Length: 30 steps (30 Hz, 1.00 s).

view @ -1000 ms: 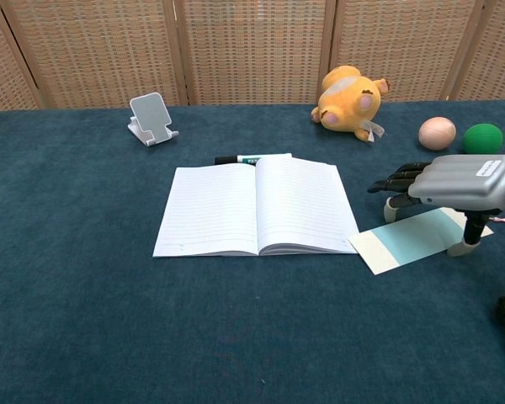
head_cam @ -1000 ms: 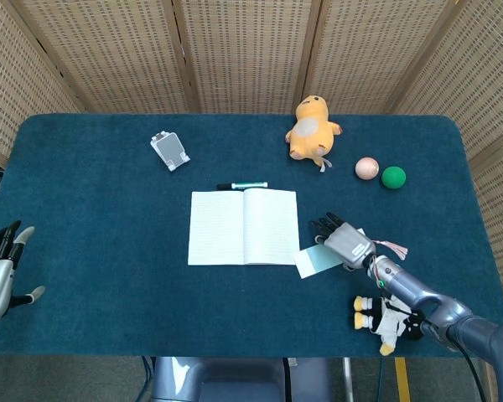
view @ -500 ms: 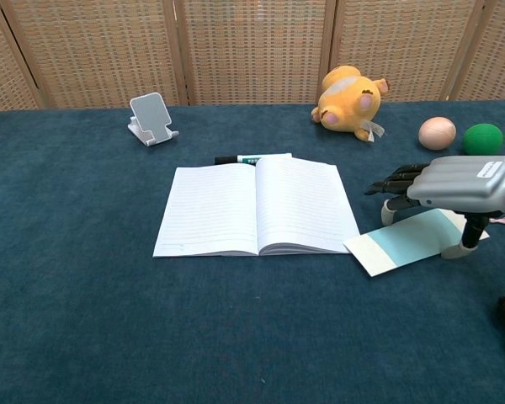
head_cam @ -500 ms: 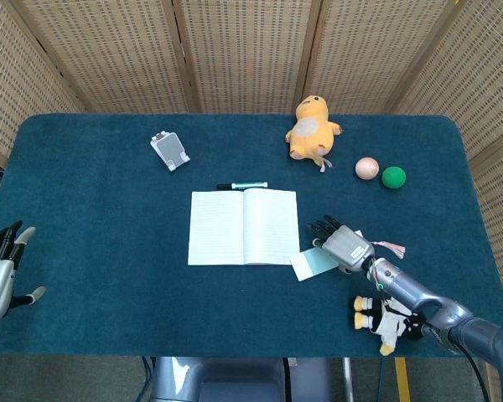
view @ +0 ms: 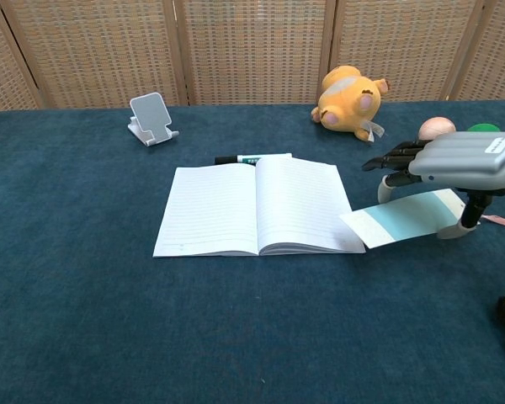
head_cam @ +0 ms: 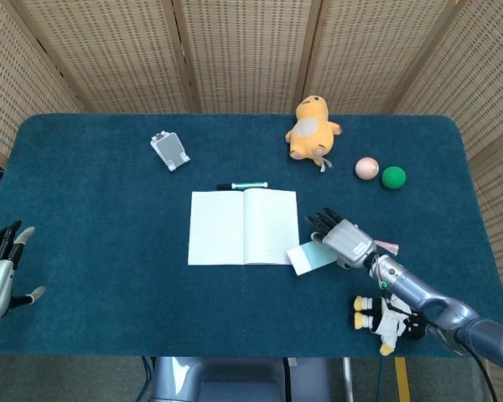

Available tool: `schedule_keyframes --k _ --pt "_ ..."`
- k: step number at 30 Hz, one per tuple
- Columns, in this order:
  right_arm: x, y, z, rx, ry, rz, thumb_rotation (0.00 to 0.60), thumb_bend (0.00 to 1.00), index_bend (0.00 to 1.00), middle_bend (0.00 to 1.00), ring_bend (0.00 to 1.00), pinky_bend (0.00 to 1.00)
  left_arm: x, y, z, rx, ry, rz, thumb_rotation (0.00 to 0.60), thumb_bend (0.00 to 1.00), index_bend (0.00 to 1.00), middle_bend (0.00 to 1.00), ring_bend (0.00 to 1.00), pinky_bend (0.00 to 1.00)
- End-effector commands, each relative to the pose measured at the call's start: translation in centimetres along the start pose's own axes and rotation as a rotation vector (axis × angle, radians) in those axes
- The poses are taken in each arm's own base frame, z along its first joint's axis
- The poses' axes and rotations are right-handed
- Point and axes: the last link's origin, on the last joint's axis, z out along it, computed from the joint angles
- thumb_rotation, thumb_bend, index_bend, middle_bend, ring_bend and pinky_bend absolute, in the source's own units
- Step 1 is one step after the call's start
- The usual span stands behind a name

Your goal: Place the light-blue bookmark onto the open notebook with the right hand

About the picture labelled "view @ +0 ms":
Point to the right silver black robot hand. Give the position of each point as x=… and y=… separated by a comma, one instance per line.
x=463, y=162

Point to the blue white bookmark pink tassel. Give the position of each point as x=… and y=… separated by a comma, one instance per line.
x=404, y=219

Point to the green ball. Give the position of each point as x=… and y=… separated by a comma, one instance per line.
x=482, y=127

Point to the pale pink ball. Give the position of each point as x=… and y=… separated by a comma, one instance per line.
x=435, y=127

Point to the yellow plush toy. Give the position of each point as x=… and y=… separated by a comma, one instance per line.
x=345, y=105

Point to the black green marker pen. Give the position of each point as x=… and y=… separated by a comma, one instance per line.
x=227, y=159

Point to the woven wooden folding screen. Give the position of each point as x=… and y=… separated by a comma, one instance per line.
x=252, y=50

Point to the open lined notebook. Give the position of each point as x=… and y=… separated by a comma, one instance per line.
x=214, y=210

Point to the white grey phone stand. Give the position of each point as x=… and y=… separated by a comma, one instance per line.
x=151, y=113

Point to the dark blue table mat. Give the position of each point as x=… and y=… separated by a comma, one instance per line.
x=109, y=315

